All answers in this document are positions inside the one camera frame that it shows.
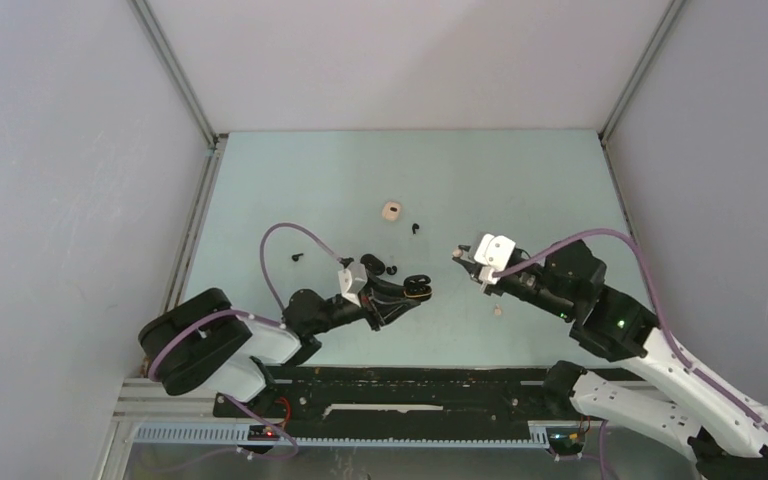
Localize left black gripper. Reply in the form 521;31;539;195
310;268;419;335

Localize black charging case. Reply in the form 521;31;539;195
360;254;387;276
403;274;433;302

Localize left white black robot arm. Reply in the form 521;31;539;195
138;275;432;417

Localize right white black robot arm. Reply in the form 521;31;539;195
452;233;768;479

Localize black closed charging case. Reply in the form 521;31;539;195
360;254;387;276

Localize beige earbud charging case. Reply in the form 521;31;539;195
381;202;402;222

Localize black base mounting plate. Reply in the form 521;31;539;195
249;366;600;439

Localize right controller board green led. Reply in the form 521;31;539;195
548;432;584;449

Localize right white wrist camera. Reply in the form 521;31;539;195
473;232;516;276

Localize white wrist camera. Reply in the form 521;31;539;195
473;232;516;276
338;262;368;307

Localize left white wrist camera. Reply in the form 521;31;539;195
338;262;368;307

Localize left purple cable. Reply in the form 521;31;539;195
148;222;349;386

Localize purple cable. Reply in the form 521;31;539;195
148;222;349;386
493;228;768;480

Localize white slotted cable duct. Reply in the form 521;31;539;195
132;422;549;449

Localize aluminium frame rail front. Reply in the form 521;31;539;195
95;377;736;480

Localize left aluminium corner post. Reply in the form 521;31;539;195
128;0;219;149

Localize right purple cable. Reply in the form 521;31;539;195
493;228;768;480

